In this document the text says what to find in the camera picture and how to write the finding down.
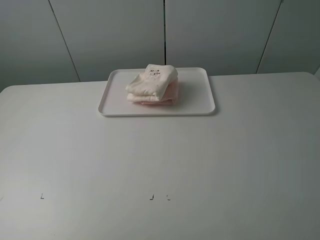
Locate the white towel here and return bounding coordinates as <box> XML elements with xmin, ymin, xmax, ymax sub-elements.
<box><xmin>125</xmin><ymin>64</ymin><xmax>178</xmax><ymax>103</ymax></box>

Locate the pink towel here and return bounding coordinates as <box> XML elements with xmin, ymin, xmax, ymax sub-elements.
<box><xmin>135</xmin><ymin>79</ymin><xmax>179</xmax><ymax>105</ymax></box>

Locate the white rectangular tray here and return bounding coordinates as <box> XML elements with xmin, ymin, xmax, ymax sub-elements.
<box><xmin>98</xmin><ymin>67</ymin><xmax>217</xmax><ymax>117</ymax></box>

